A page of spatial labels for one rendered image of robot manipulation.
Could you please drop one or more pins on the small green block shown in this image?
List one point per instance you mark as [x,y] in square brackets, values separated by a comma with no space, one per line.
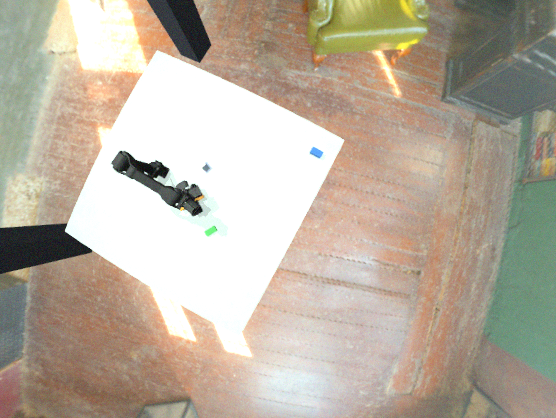
[211,231]

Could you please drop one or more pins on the small blue block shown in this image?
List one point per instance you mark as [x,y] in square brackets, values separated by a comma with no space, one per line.
[316,152]

